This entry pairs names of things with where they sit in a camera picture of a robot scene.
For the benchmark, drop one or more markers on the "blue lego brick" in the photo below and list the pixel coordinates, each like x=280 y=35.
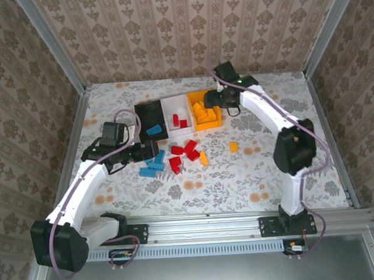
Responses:
x=149 y=172
x=154 y=130
x=159 y=157

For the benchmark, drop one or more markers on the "yellow lego brick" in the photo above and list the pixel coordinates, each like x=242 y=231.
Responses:
x=233 y=147
x=208 y=115
x=199 y=109
x=204 y=158

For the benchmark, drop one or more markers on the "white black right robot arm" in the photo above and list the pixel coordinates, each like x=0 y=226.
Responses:
x=290 y=191

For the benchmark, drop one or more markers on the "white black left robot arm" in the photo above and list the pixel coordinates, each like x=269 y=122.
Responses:
x=80 y=195

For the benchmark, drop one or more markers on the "yellow plastic bin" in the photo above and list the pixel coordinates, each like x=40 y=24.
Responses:
x=206 y=126

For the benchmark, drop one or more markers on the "black plastic bin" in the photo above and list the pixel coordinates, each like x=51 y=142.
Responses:
x=149 y=112

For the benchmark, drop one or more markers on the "white plastic bin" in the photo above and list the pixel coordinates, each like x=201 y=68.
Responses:
x=178 y=102

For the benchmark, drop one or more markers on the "floral table cover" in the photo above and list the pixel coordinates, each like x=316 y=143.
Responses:
x=224 y=188

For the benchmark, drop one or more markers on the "grey metal panel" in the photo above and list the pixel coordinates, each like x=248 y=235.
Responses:
x=213 y=273

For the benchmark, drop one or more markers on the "aluminium table side rail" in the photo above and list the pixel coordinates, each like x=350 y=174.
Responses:
x=79 y=130
x=332 y=138

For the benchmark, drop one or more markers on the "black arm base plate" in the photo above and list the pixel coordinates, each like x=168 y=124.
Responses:
x=138 y=233
x=268 y=226

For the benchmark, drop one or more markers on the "aluminium mounting rail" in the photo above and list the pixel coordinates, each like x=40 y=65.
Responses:
x=204 y=230

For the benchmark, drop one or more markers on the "aluminium frame post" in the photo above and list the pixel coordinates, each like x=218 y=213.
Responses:
x=330 y=29
x=54 y=43

